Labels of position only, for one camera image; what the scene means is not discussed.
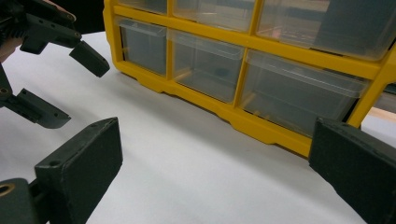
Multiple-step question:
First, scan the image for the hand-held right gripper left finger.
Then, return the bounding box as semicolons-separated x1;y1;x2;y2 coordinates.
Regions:
34;117;124;224

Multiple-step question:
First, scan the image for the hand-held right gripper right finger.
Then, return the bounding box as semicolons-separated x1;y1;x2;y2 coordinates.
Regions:
308;117;396;224

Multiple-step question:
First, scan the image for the yellow black organizer cabinet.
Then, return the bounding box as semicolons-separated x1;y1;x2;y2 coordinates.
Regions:
103;0;396;158

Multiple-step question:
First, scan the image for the grid of clear drawers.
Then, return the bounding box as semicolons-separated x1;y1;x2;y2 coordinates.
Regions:
115;0;396;138

